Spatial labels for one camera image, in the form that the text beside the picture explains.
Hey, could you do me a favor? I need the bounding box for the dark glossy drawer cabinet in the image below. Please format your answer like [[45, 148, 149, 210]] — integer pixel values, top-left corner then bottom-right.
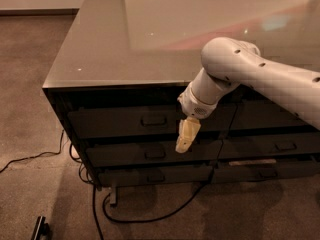
[[43, 0, 319, 187]]

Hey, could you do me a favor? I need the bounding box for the thin black floor cable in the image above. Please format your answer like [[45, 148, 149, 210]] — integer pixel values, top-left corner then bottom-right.
[[0, 129, 66, 174]]

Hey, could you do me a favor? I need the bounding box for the black object on floor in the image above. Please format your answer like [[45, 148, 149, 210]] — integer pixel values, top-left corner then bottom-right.
[[31, 216, 50, 240]]

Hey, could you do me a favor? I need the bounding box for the thick black floor cable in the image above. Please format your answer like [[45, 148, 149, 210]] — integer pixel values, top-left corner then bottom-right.
[[91, 180, 214, 240]]

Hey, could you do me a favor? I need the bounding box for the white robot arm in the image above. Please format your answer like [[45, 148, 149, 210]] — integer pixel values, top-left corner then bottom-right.
[[176, 37, 320, 153]]

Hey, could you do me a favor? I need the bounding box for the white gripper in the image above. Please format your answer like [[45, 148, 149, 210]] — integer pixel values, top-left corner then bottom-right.
[[175, 84, 217, 153]]

